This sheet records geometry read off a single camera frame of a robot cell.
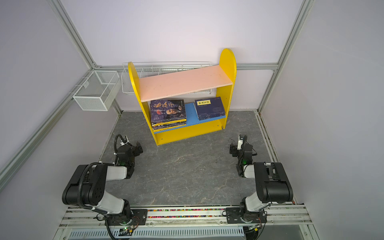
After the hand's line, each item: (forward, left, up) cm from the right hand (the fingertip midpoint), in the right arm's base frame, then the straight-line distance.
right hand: (240, 144), depth 94 cm
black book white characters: (+5, +51, +12) cm, 53 cm away
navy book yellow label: (+20, +20, +13) cm, 31 cm away
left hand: (-1, +69, +2) cm, 69 cm away
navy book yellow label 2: (+15, +24, +11) cm, 30 cm away
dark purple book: (+13, +46, +18) cm, 51 cm away
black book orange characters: (+7, +44, +13) cm, 47 cm away
